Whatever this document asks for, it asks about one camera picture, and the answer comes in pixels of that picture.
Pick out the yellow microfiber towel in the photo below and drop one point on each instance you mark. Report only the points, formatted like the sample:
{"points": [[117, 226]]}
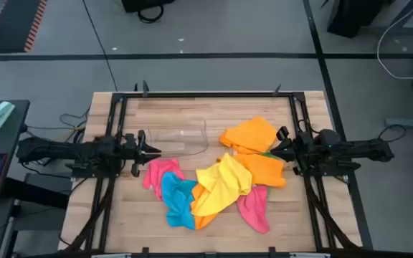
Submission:
{"points": [[224, 179]]}

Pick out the grey desk foot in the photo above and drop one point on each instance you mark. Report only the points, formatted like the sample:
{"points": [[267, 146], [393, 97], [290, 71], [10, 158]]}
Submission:
{"points": [[411, 123]]}

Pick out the green microfiber towel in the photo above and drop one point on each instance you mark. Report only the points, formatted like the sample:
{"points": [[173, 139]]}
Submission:
{"points": [[271, 156]]}

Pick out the black floor mat orange edge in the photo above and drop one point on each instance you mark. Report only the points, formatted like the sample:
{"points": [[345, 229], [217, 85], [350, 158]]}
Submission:
{"points": [[13, 25]]}

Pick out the pink microfiber towel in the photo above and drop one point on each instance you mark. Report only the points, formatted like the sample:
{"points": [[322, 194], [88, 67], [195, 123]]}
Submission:
{"points": [[160, 172], [255, 209]]}

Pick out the blue microfiber towel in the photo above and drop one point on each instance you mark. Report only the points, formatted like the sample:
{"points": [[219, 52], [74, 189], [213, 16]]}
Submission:
{"points": [[178, 200]]}

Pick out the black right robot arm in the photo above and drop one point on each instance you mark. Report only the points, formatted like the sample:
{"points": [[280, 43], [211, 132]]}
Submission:
{"points": [[353, 150]]}

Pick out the clear plastic bin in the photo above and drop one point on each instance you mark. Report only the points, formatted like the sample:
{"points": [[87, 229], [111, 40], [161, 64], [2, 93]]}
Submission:
{"points": [[178, 136]]}

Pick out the black desk base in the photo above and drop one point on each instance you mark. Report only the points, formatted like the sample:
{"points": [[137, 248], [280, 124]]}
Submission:
{"points": [[350, 16]]}

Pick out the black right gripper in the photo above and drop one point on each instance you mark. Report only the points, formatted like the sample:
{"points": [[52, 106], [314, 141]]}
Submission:
{"points": [[301, 150]]}

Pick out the black side desk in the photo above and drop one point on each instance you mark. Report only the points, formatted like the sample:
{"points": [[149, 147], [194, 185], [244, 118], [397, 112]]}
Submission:
{"points": [[2, 143]]}

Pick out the orange microfiber towel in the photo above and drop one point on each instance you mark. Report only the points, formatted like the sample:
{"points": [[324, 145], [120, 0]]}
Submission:
{"points": [[264, 170], [203, 220], [251, 134]]}

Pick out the black metal table frame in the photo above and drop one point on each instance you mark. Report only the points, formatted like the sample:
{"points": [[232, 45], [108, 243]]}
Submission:
{"points": [[206, 95]]}

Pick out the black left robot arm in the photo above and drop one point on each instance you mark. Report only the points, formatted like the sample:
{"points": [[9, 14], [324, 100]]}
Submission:
{"points": [[56, 148]]}

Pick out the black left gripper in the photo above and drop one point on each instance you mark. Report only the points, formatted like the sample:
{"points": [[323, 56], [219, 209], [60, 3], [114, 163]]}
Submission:
{"points": [[135, 154]]}

